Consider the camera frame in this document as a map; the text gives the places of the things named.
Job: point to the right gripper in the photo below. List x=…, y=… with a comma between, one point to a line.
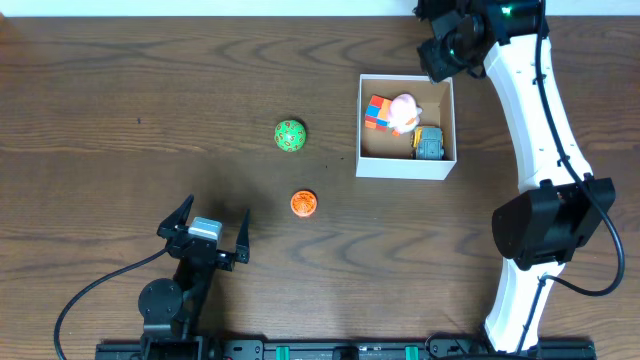
x=436, y=63

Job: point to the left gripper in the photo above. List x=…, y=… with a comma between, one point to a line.
x=201, y=248

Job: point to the pink duck toy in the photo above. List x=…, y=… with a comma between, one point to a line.
x=403, y=114

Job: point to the yellow grey toy truck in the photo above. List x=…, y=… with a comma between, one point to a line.
x=427, y=142

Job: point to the colourful puzzle cube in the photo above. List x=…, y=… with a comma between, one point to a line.
x=376, y=114

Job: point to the green ball with orange numbers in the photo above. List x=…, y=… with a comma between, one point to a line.
x=290, y=135

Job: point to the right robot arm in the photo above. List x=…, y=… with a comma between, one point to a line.
x=560, y=202

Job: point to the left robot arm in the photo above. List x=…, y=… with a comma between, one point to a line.
x=171, y=307

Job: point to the orange round disc toy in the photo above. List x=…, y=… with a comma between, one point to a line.
x=303, y=203

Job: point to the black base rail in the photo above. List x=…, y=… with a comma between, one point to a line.
x=439, y=347

